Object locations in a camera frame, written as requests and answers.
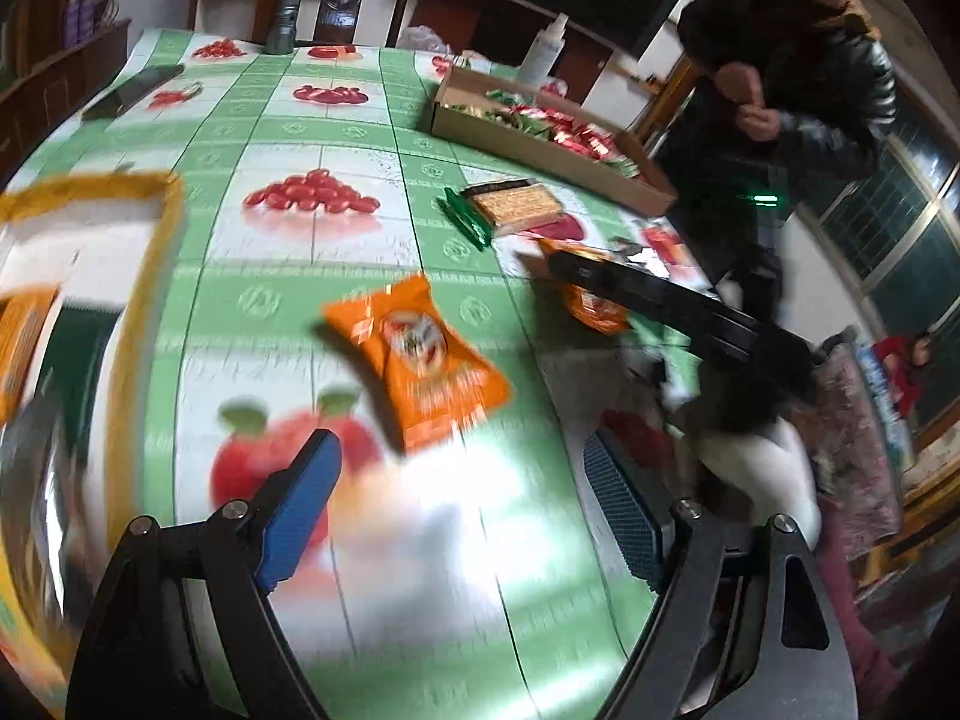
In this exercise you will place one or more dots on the floral cushion chair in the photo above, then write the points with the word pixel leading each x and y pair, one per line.
pixel 855 450

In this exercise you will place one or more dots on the orange snack packet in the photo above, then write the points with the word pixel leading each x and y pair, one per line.
pixel 592 309
pixel 420 360

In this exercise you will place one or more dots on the green-ended cracker packet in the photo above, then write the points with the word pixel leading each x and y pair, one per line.
pixel 517 206

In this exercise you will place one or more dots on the orange cracker packet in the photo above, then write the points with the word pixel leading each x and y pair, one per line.
pixel 19 345

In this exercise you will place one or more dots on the black remote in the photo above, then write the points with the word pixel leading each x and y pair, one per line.
pixel 131 91

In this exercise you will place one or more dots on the metal cylinder flask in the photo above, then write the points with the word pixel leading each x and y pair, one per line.
pixel 287 15

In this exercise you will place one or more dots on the purple bottle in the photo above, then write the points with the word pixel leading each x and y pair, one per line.
pixel 94 11
pixel 73 19

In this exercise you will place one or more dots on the yellow bordered pack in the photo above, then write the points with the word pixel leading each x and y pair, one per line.
pixel 161 277

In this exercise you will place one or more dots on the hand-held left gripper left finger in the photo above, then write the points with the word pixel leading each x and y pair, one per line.
pixel 300 510

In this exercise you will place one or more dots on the dark wooden sideboard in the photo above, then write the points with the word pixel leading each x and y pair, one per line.
pixel 60 82

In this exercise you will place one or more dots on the green framed window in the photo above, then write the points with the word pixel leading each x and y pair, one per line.
pixel 907 255

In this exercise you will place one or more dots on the pile of snack packets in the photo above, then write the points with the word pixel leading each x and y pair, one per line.
pixel 570 131

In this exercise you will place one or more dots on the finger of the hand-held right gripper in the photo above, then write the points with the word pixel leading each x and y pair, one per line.
pixel 660 296

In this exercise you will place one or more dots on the person's right forearm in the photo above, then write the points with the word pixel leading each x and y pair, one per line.
pixel 765 472

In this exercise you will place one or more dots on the fruit print tablecloth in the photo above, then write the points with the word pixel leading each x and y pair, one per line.
pixel 315 255

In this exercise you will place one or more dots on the white spray bottle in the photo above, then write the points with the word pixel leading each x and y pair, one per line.
pixel 541 52

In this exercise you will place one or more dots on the white plastic bag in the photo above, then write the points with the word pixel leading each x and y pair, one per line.
pixel 421 39

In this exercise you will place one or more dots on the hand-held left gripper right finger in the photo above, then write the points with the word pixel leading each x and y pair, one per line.
pixel 622 510

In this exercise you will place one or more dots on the cardboard tray box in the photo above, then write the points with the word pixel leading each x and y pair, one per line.
pixel 487 127

